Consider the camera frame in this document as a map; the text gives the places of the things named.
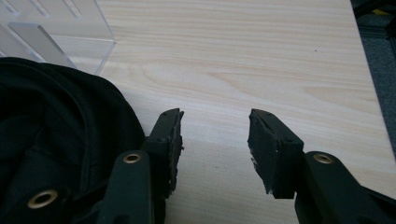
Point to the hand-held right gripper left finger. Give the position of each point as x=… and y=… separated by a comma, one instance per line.
x=165, y=146

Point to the dark stand base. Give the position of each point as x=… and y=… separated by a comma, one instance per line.
x=378, y=18

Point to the black cloth garment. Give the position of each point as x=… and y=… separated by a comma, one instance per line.
x=53, y=130

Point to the clear acrylic organizer box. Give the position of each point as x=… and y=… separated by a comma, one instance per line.
x=53, y=34

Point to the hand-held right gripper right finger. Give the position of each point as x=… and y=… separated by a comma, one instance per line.
x=274, y=155

